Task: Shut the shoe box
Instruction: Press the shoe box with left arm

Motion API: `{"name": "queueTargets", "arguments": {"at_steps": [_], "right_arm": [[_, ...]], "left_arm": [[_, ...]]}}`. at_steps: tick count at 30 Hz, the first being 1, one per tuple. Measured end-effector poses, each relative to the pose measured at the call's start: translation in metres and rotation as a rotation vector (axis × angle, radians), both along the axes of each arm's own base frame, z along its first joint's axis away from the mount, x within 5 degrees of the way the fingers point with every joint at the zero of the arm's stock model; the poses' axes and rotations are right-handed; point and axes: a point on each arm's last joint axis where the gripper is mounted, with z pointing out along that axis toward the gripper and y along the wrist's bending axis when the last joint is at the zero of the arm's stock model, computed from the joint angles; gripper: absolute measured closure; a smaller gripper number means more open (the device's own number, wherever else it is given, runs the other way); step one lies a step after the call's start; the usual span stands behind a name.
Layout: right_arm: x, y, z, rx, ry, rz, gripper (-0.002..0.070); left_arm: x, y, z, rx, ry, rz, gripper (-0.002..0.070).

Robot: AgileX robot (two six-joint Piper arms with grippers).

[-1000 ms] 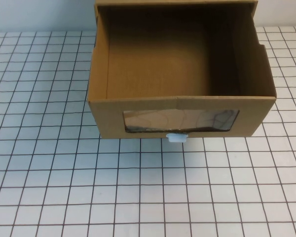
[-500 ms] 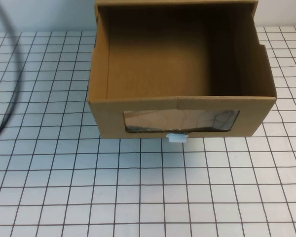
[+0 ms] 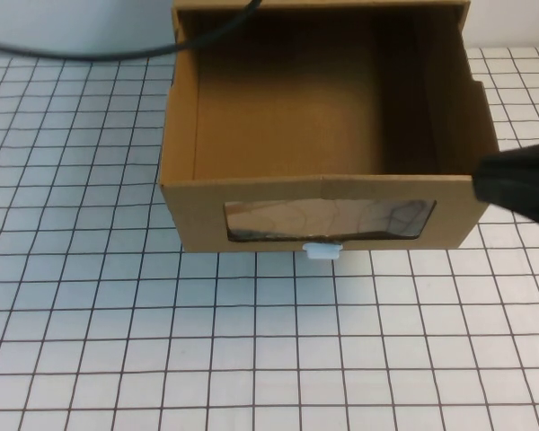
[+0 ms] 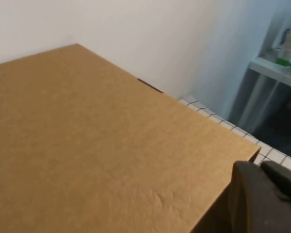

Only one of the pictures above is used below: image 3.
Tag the brown cardboard drawer with window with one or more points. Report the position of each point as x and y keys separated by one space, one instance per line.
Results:
x=197 y=215

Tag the white grid tablecloth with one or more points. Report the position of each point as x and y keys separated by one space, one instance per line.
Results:
x=117 y=314

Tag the brown cardboard box shell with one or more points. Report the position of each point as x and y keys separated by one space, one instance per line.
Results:
x=341 y=3

